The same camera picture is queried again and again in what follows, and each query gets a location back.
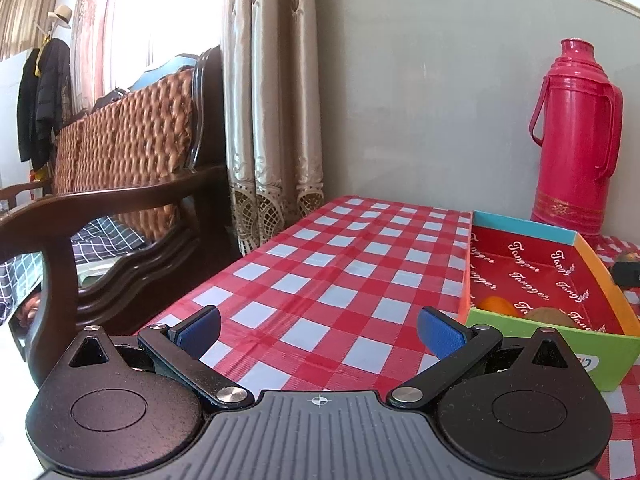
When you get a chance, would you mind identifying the brown kiwi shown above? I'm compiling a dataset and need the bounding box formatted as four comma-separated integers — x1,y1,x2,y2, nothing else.
526,307,576,328

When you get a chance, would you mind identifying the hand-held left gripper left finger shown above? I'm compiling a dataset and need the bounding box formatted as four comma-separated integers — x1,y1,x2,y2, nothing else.
65,305,253,408

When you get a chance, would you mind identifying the blue plaid blanket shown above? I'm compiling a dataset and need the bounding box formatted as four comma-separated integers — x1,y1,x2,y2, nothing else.
0,215,147,328

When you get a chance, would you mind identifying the pink sheer curtain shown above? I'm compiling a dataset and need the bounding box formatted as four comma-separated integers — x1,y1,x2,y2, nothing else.
69,0,132,122

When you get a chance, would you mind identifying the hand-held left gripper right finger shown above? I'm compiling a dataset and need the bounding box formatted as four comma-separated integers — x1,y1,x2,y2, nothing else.
387,306,573,408

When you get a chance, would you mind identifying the dark wooden sofa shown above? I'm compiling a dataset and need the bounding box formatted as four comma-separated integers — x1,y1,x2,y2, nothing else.
0,45,243,391

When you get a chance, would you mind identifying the blue cloth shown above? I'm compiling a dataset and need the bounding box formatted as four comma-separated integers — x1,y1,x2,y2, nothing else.
131,54,202,92

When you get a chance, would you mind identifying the black coat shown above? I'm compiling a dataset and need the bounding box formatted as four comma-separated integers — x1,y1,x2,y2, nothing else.
16,37,72,172

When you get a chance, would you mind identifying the yellow garment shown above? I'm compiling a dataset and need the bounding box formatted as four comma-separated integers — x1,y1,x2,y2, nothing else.
34,35,55,80

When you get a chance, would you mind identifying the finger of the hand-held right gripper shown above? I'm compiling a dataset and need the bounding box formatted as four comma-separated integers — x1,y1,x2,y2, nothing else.
612,260,640,289

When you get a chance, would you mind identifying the red thermos flask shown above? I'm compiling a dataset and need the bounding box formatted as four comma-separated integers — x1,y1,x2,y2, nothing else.
529,37,624,238

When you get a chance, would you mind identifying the red white checkered tablecloth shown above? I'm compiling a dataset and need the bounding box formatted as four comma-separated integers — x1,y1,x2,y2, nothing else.
132,195,640,480

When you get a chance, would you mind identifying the beige patterned curtain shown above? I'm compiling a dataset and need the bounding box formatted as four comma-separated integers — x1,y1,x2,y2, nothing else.
219,0,327,257

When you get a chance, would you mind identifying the white brimmed hat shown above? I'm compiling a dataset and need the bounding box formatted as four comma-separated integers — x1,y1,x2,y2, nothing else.
47,4,74,29

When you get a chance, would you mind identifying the colourful cardboard box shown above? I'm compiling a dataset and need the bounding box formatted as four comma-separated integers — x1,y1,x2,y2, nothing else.
459,210,640,393

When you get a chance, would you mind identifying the window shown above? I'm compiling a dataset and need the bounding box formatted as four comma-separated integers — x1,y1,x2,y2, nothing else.
102,0,226,92

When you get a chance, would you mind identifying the brown woven seat cushion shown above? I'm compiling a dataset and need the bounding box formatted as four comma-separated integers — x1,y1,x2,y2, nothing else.
52,69,197,251

